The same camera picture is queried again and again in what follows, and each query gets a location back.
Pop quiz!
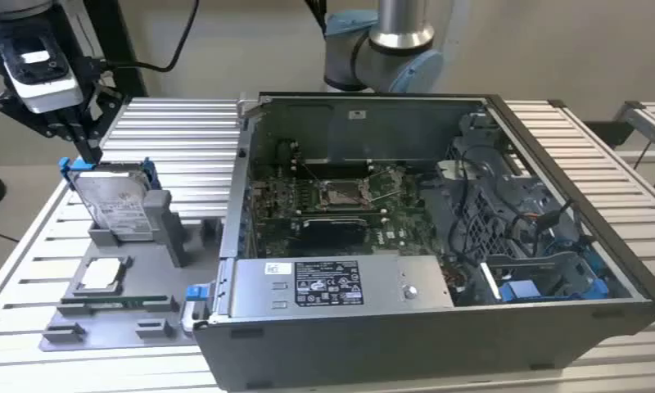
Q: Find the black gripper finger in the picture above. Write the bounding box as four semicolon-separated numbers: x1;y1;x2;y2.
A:
70;134;103;165

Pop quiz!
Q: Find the hard disk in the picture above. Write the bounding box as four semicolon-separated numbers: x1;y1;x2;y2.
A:
58;156;163;242

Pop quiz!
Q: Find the grey disk bay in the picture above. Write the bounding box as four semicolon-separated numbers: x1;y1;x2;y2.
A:
419;134;634;306

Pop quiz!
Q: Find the grey parts rack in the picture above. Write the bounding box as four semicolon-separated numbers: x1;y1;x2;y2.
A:
40;190;226;353

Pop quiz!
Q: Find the silver CPU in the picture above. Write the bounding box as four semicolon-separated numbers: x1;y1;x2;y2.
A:
83;259;131;290

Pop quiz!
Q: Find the green RAM stick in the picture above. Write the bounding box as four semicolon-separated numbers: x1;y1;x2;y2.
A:
63;296;174;309

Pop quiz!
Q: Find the thin locking lever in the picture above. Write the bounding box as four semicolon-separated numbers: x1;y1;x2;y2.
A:
298;160;326;184

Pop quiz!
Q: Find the RAM slot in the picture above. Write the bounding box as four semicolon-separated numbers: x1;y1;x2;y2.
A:
293;207;390;217
291;159;377;171

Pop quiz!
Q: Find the CPU socket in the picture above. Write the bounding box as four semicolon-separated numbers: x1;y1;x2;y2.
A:
315;178;374;212

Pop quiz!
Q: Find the black graphics card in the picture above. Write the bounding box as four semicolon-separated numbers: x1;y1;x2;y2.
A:
299;219;370;251

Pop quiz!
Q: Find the metal socket cover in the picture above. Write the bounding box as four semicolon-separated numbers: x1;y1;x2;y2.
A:
366;169;406;200

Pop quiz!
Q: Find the green motherboard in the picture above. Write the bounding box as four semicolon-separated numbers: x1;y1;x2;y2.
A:
248;138;455;263

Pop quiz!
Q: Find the silver power supply unit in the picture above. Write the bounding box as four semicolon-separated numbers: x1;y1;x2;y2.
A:
230;255;455;320

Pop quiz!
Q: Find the black open PC case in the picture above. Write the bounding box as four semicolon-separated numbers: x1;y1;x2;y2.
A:
194;92;655;392

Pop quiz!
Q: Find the blue bay clip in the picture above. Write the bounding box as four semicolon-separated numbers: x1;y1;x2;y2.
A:
499;280;546;303

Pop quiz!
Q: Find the black box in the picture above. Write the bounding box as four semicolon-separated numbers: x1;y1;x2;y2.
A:
582;120;634;149

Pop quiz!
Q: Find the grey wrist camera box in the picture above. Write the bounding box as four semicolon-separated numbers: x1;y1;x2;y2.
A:
0;20;84;115

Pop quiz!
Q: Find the black upright post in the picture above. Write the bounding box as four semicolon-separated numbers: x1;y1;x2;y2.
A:
84;0;147;98

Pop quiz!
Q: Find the black camera cable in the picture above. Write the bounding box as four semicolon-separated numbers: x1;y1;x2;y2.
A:
95;0;202;73

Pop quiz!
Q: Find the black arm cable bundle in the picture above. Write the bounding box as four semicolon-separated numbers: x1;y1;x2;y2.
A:
303;0;330;40

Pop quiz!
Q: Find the black wire with connector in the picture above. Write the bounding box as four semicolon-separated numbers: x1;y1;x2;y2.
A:
510;198;578;257

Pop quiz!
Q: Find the blue wire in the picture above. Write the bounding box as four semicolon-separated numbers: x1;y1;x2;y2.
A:
545;235;597;263

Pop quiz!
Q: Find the aluminium side table frame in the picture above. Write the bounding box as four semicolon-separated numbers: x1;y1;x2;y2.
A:
614;100;655;165

